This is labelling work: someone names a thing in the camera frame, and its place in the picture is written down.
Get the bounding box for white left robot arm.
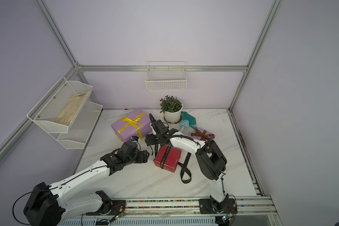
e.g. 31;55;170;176
23;141;149;226

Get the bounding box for beige cloth in shelf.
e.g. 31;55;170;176
55;91;89;126

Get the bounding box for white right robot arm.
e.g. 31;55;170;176
145;114;238;216

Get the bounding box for white mesh two-tier shelf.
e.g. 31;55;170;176
27;77;103;149

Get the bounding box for black lettered ribbon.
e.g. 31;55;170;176
153;141;193;184

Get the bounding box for white wire wall basket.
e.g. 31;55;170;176
145;61;187;91

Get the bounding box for aluminium frame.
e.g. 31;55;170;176
0;0;284;226

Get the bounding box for green potted plant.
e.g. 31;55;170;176
160;95;183;113

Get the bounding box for white plant pot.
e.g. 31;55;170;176
164;102;183;124

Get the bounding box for yellow satin ribbon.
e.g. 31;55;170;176
117;112;145;141

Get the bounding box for teal cloth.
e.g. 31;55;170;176
181;111;197;130

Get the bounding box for brown satin ribbon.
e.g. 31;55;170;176
190;128;215;141

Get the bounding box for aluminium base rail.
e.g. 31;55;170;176
58;196;282;226

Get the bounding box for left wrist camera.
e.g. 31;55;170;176
131;136;139;142

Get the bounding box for large purple gift box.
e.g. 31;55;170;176
111;108;152;142

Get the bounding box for red gift box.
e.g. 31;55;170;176
154;145;182;173

